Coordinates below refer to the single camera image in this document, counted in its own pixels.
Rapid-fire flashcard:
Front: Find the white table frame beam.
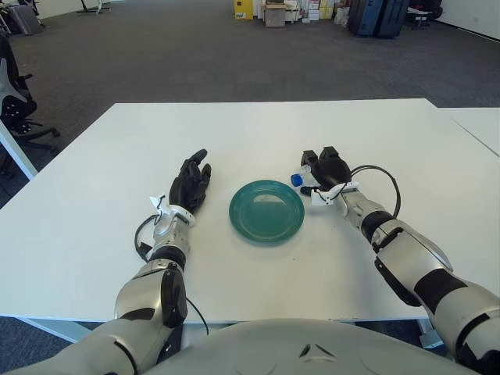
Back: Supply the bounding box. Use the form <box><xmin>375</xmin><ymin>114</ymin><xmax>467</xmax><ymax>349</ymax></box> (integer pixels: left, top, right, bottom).
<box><xmin>15</xmin><ymin>318</ymin><xmax>95</xmax><ymax>345</ymax></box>

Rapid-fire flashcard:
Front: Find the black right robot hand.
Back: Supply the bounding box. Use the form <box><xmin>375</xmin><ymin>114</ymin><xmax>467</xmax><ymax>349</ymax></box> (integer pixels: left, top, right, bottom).
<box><xmin>299</xmin><ymin>146</ymin><xmax>352</xmax><ymax>196</ymax></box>

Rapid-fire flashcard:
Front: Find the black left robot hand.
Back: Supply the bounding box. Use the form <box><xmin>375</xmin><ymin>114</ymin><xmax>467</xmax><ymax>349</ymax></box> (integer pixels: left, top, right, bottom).
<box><xmin>170</xmin><ymin>148</ymin><xmax>213</xmax><ymax>214</ymax></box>

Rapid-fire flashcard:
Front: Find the grey hard suitcase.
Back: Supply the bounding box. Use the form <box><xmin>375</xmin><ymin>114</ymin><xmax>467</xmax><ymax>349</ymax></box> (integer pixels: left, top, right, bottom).
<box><xmin>5</xmin><ymin>5</ymin><xmax>42</xmax><ymax>36</ymax></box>

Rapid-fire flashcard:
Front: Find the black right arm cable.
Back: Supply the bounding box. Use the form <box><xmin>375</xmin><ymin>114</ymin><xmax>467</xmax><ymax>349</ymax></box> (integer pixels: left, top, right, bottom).
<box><xmin>349</xmin><ymin>164</ymin><xmax>402</xmax><ymax>218</ymax></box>

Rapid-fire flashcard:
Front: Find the dark blue hard suitcase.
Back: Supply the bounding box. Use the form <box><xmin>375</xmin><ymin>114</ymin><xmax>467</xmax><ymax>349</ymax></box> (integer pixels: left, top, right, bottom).
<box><xmin>377</xmin><ymin>0</ymin><xmax>409</xmax><ymax>39</ymax></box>

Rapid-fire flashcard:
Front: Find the black hard suitcase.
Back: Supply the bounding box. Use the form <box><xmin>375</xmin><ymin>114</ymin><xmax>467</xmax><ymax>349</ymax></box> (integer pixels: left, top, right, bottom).
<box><xmin>347</xmin><ymin>0</ymin><xmax>380</xmax><ymax>38</ymax></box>

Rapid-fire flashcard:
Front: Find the white neighbouring desk leg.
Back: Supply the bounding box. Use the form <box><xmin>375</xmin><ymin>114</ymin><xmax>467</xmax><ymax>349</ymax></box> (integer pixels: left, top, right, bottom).
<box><xmin>0</xmin><ymin>119</ymin><xmax>38</xmax><ymax>181</ymax></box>

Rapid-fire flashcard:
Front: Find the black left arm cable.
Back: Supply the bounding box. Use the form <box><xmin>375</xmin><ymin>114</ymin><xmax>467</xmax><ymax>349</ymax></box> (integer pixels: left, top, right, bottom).
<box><xmin>134</xmin><ymin>216</ymin><xmax>158</xmax><ymax>263</ymax></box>

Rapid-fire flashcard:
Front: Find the clear plastic water bottle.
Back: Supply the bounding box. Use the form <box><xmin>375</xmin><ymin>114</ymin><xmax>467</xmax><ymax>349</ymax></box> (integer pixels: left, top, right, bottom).
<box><xmin>290</xmin><ymin>163</ymin><xmax>318</xmax><ymax>189</ymax></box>

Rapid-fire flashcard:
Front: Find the yellow box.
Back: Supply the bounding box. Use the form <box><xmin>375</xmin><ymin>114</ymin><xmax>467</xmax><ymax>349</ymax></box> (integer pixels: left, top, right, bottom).
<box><xmin>233</xmin><ymin>0</ymin><xmax>254</xmax><ymax>20</ymax></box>

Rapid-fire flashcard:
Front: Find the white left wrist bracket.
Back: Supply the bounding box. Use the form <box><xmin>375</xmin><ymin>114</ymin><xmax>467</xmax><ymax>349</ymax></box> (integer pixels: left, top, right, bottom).
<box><xmin>148</xmin><ymin>193</ymin><xmax>170</xmax><ymax>216</ymax></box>

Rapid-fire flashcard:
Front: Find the black mesh office chair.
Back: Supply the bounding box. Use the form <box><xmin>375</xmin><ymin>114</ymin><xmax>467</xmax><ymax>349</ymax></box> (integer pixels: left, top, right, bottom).
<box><xmin>0</xmin><ymin>34</ymin><xmax>61</xmax><ymax>152</ymax></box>

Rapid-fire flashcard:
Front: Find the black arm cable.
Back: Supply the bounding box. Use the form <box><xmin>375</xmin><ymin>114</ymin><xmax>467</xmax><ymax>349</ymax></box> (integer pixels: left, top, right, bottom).
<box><xmin>134</xmin><ymin>216</ymin><xmax>158</xmax><ymax>263</ymax></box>
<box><xmin>349</xmin><ymin>164</ymin><xmax>402</xmax><ymax>218</ymax></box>

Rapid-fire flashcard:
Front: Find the grey robot torso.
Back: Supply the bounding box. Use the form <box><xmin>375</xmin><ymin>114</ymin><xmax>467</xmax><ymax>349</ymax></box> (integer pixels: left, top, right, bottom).
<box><xmin>144</xmin><ymin>319</ymin><xmax>470</xmax><ymax>375</ymax></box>

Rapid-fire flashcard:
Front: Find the black swivel chair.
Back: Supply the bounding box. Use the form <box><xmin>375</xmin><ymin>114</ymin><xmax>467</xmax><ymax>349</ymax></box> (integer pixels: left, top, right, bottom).
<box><xmin>405</xmin><ymin>5</ymin><xmax>445</xmax><ymax>30</ymax></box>

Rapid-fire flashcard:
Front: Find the teal round plate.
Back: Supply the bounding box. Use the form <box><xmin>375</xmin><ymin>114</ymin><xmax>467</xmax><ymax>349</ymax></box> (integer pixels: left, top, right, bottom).
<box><xmin>228</xmin><ymin>179</ymin><xmax>305</xmax><ymax>246</ymax></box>

